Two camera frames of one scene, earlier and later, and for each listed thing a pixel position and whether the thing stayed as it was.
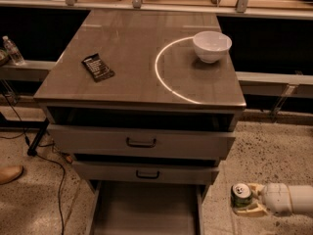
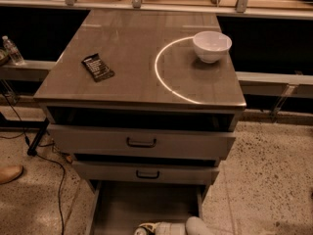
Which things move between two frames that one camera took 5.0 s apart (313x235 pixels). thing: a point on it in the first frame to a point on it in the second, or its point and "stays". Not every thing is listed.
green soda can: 242,196 to 140,231
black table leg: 32,148 stays
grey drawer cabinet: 145,103 stays
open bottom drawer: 139,208 stays
